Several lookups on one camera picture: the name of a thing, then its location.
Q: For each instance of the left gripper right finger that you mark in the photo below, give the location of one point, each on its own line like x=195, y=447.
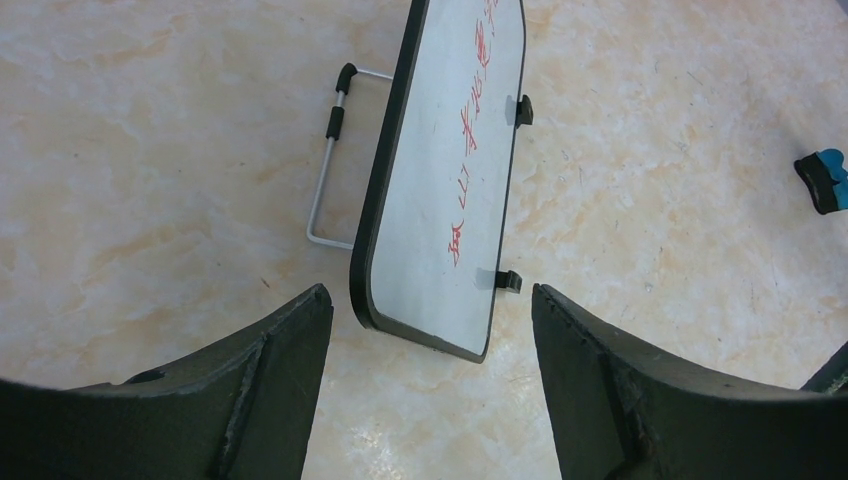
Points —
x=623, y=408

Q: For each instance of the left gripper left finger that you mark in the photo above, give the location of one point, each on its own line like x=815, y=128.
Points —
x=240, y=408

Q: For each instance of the white whiteboard black frame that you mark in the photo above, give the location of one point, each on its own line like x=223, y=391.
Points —
x=425, y=261

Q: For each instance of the blue black whiteboard eraser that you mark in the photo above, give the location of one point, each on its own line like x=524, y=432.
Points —
x=825, y=177

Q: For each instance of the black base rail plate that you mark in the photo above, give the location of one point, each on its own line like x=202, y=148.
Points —
x=831, y=378

